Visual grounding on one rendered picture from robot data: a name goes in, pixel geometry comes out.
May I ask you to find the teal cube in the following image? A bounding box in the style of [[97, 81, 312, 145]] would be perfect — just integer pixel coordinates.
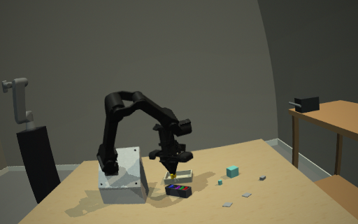
[[226, 166, 239, 178]]

